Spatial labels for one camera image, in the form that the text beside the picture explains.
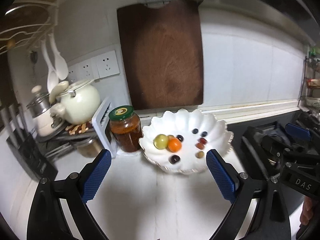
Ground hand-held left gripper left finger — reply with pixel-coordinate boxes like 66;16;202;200
26;149;112;240

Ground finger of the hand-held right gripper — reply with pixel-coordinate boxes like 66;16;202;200
261;134;301;171
286;122;320;155

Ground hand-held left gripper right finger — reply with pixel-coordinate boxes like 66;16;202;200
205;149;292;240

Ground white scalloped bowl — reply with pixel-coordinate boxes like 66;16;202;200
138;109;234;174

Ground orange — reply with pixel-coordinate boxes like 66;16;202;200
167;138;182;152

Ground yellow-green round fruit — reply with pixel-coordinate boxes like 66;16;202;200
153;134;169;150

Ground person's right hand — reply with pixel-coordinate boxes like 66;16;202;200
299;196;314;227

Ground black burner grate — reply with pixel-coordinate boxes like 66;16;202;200
241;120;288;170

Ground black glass cooktop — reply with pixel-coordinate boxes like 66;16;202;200
226;110;320;205

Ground wooden slat trivet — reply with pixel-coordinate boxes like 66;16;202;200
66;121;93;134

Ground glass jar of red sauce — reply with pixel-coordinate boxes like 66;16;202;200
109;105;143;153

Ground black knife block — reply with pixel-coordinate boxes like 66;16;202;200
5;130;58;182

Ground small white pot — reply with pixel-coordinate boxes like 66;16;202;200
32;110;66;137

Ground cream ceramic pot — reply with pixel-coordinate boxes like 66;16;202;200
51;79;101;125

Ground steel pot with glass lid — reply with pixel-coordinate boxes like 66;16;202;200
26;85;52;117

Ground cream ceramic ladle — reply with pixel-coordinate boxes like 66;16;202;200
49;81;70;103

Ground white plastic spoon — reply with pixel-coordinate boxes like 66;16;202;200
41;39;59;93
49;34;68;80

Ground black steel range hood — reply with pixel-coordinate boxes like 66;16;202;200
196;0;320;44

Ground brown wooden cutting board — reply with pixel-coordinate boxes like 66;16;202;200
117;0;204;110

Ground round wooden board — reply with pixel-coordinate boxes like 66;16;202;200
0;5;53;45

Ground white plastic frame stand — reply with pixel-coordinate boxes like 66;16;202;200
91;97;118;158

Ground black wire spice rack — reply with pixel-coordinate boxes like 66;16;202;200
299;52;320;111

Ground steel handled knife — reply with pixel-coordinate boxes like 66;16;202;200
17;112;28;141
9;104;20;141
0;107;11;141

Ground white wall socket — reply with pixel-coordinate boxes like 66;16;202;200
96;50;120;79
67;65;81;82
80;61;98;80

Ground white wire wall rack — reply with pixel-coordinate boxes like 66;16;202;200
0;0;59;55

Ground grey wall hook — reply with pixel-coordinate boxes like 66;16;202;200
139;0;172;8

